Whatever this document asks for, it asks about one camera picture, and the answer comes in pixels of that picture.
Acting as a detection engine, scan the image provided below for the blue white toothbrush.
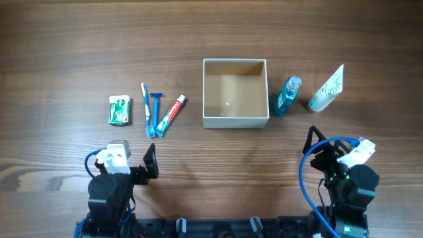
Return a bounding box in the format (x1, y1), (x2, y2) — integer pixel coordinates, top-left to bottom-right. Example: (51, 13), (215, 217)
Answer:
(141, 83), (155, 138)

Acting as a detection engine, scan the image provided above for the red white toothpaste tube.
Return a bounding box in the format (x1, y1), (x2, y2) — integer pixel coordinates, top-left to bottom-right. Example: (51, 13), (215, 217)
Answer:
(155, 95), (186, 137)

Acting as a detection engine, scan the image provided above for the blue mouthwash bottle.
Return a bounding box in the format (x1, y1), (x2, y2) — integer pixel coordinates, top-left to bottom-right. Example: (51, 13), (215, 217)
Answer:
(274, 76), (302, 116)

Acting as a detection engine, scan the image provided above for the white lotion tube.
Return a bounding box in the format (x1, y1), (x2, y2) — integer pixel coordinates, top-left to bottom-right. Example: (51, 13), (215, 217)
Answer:
(308, 64), (344, 113)

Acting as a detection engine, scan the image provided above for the green soap packet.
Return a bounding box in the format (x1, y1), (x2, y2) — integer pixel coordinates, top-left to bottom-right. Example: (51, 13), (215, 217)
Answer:
(108, 95), (131, 126)

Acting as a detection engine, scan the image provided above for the blue disposable razor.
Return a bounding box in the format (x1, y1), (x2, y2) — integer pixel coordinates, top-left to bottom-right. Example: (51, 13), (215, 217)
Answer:
(150, 93), (164, 127)

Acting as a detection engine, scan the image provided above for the white cardboard box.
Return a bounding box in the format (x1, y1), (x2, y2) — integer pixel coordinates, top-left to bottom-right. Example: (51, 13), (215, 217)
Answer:
(202, 58), (270, 129)

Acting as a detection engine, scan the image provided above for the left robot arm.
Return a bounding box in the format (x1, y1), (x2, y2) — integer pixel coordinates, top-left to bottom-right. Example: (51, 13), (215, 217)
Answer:
(73, 140), (159, 238)

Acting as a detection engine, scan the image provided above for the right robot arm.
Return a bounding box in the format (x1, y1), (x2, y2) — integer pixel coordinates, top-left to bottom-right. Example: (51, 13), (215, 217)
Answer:
(299, 126), (380, 237)

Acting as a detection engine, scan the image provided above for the blue right cable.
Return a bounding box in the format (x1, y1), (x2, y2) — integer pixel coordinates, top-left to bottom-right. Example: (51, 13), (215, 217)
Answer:
(298, 137), (361, 238)

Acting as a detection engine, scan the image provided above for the blue cable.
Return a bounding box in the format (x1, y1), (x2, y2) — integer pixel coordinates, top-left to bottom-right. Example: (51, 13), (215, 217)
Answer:
(298, 137), (361, 238)
(84, 148), (105, 179)

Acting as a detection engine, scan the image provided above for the blue left cable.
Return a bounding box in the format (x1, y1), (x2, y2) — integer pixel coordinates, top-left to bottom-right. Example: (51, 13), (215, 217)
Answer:
(84, 148), (105, 179)

